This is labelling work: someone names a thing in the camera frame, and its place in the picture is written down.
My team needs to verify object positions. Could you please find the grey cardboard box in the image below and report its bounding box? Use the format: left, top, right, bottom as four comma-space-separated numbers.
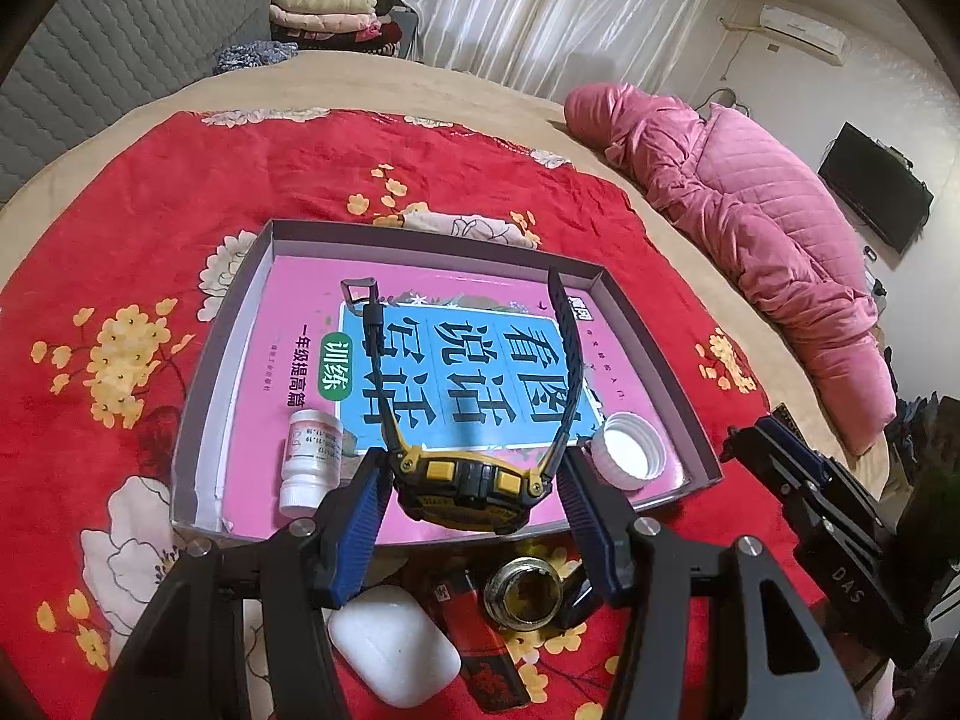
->
171, 219, 725, 545

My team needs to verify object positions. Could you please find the pink quilt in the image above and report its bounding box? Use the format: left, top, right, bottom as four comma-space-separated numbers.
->
562, 81, 897, 455

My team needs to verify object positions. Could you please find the stack of folded clothes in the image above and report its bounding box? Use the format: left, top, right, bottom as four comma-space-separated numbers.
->
270, 19, 402, 59

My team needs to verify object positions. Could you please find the white plastic cap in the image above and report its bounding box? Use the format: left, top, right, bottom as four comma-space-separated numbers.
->
589, 412, 668, 492

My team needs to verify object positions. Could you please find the beige bed sheet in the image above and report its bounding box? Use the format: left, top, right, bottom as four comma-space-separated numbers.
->
0, 49, 901, 541

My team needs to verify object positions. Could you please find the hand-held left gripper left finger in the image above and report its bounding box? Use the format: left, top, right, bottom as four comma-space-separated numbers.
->
90, 446, 395, 720

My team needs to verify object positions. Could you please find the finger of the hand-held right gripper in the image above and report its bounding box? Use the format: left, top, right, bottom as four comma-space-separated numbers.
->
718, 424, 809, 520
754, 414, 848, 482

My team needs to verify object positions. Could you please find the black television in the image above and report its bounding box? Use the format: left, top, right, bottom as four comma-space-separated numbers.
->
817, 121, 935, 254

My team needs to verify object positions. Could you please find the white earbuds case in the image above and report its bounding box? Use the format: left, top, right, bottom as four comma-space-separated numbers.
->
326, 583, 462, 710

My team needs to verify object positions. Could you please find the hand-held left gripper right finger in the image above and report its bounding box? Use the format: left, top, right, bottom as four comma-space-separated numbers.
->
559, 446, 871, 720

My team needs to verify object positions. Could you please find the red floral blanket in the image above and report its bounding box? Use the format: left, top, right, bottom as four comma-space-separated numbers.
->
0, 109, 826, 720

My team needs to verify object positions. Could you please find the white air conditioner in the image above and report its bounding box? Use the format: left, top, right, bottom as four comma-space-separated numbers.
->
757, 4, 846, 65

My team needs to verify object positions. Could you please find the pink and blue book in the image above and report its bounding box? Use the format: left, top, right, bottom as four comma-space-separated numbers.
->
217, 255, 695, 541

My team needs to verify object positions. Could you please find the yellow and black wristwatch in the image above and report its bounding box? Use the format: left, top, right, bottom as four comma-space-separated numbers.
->
341, 266, 582, 535

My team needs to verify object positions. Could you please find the blue patterned cloth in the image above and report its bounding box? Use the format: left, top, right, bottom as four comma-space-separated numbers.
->
214, 41, 299, 77

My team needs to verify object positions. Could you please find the white pill bottle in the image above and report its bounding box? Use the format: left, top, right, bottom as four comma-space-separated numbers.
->
279, 406, 344, 518

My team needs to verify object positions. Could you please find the pink folded garment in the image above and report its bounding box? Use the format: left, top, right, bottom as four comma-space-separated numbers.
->
268, 4, 376, 38

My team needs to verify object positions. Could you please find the red and black lighter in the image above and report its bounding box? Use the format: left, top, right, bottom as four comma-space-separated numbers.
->
427, 570, 530, 717

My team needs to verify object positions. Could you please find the white curtain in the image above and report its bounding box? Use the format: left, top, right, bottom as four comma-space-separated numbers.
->
397, 0, 732, 102

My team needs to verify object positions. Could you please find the grey quilted headboard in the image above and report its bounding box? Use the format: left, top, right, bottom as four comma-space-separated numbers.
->
0, 0, 282, 203

